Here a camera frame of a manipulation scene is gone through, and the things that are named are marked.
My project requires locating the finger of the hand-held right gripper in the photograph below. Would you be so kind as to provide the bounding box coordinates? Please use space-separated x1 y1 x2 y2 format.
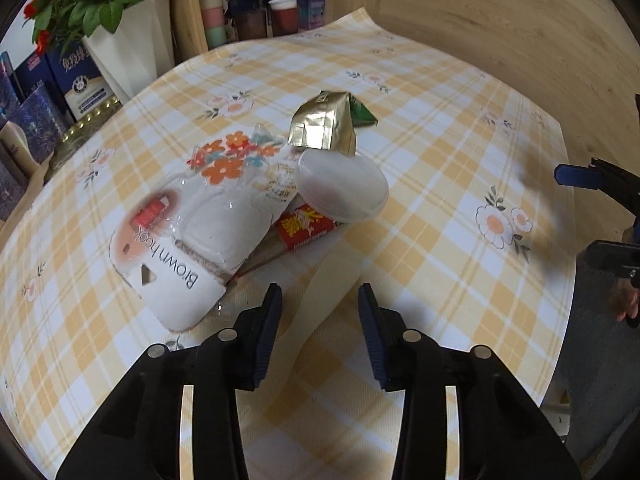
554 157 640 211
585 240 640 288

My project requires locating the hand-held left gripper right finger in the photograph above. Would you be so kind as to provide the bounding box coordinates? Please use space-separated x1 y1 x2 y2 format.
358 282 583 480

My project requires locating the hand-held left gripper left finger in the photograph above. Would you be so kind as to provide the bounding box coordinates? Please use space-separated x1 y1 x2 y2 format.
56 282 283 480

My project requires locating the person's right hand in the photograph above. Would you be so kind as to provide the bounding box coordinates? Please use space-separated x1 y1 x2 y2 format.
612 280 640 328

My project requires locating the small red box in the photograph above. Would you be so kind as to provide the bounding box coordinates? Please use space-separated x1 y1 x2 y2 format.
276 206 346 252

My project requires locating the white floral blister pack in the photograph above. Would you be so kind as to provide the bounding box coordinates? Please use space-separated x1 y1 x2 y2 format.
109 125 301 332

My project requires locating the white round plastic lid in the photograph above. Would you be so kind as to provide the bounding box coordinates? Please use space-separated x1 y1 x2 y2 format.
294 150 390 223

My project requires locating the yellow checked floral tablecloth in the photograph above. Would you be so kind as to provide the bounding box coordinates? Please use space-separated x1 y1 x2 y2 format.
0 7 576 480

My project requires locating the gold foil packet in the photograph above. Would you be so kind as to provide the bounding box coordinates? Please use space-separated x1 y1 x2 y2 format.
287 91 357 157

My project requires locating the green packet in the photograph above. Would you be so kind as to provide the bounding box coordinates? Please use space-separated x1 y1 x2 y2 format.
347 94 378 128

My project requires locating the dark box with gold beads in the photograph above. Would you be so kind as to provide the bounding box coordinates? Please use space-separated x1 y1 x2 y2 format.
52 100 123 166

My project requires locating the dark jar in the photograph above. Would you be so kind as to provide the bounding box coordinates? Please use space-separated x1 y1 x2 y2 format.
235 7 269 41

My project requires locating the beige bottle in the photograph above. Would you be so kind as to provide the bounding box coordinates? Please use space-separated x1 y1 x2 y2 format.
0 125 41 181

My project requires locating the blue and white box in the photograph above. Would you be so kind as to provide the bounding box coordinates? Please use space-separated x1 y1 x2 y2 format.
47 50 121 121

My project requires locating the small purple-blue box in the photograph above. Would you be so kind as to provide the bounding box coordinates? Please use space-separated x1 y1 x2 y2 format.
297 0 326 30

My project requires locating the red cup with white lid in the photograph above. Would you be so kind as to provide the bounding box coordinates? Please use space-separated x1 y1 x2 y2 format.
268 0 301 37

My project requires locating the white faceted vase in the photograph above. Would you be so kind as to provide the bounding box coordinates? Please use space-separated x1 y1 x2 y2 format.
81 0 176 103

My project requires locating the red flower plant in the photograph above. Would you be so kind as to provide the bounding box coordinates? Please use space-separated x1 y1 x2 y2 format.
22 0 176 56

